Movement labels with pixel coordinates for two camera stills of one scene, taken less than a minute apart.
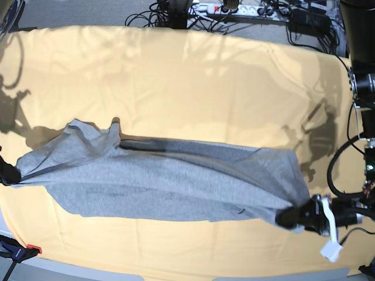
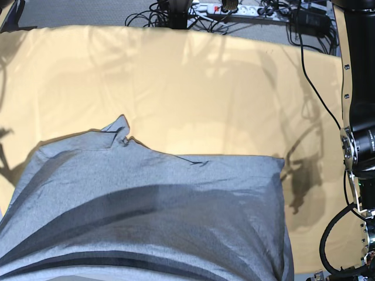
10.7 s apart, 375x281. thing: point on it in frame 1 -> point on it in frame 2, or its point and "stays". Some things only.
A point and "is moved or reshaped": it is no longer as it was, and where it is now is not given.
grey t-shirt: x=94 y=172 is moved or reshaped
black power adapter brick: x=309 y=22 stays
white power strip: x=259 y=12 stays
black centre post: x=178 y=13 stays
